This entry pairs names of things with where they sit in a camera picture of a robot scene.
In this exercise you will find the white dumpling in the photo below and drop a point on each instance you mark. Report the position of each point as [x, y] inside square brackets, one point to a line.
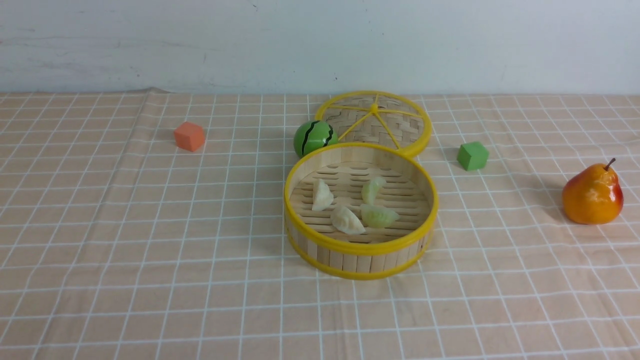
[345, 221]
[322, 197]

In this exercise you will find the green dumpling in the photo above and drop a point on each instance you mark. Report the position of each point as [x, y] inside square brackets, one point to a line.
[378, 217]
[371, 189]

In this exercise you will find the green foam cube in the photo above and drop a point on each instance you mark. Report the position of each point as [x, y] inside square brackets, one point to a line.
[472, 156]

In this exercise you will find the bamboo steamer tray yellow rim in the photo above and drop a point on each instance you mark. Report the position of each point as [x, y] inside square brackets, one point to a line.
[378, 252]

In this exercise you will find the bamboo steamer lid yellow rim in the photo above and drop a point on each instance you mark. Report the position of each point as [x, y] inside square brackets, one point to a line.
[380, 118]

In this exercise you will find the green watermelon toy ball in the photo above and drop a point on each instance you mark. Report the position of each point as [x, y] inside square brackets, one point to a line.
[312, 136]

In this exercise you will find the orange foam cube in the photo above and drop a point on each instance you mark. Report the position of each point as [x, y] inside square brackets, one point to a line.
[189, 136]

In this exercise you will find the orange yellow toy pear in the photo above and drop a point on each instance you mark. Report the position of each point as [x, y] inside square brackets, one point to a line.
[594, 196]

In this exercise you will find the checkered beige tablecloth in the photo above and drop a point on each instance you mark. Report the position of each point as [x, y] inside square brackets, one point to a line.
[118, 245]

